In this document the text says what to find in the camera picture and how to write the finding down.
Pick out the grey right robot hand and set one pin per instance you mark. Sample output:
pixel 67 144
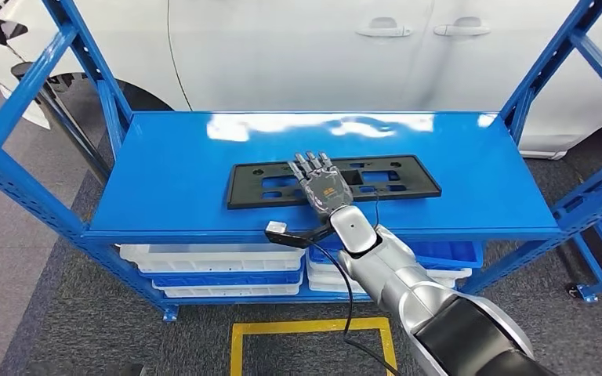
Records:
pixel 324 187

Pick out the black plastic plate frame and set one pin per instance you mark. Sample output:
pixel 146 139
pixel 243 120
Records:
pixel 249 192

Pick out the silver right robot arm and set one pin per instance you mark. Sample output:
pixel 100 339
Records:
pixel 399 280

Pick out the blue metal shelf rack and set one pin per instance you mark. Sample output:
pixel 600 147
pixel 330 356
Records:
pixel 176 197

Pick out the white car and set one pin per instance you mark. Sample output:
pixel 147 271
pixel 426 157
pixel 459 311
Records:
pixel 280 52

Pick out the yellow floor tape square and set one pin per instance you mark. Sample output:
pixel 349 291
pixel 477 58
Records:
pixel 236 353

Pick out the dark metal pole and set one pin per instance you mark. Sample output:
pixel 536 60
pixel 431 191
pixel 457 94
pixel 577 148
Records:
pixel 72 132

